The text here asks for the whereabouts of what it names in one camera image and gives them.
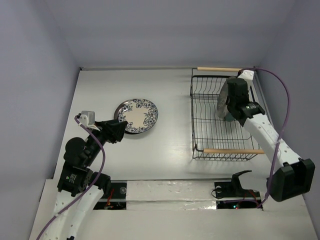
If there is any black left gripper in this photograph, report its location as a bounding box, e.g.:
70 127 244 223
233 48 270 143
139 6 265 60
84 118 127 165

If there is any brown rimmed cream plate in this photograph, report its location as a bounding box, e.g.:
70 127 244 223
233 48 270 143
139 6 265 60
113 99 132 122

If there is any dark reindeer plate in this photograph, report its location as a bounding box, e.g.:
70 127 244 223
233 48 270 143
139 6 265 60
216 81 229 119

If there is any teal green plate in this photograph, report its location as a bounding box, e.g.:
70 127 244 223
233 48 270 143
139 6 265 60
224 112 236 122

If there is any blue floral plate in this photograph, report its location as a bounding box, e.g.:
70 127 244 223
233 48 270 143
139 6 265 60
124 98 159 135

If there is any black wire dish rack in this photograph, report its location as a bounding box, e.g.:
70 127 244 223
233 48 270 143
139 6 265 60
190 68 264 161

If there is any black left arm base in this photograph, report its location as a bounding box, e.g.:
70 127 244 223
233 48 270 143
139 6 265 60
93 181 127 210

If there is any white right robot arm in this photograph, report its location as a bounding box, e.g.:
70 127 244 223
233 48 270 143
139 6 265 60
224 76 316 202

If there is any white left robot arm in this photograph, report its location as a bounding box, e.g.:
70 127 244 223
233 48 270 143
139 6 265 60
43 114 128 240

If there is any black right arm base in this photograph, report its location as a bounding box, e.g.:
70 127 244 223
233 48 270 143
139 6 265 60
211 170 262 210

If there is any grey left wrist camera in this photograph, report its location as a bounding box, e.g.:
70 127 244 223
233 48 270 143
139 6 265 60
77 110 95 128

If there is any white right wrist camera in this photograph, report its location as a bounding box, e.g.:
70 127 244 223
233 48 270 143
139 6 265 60
237 69 255 91

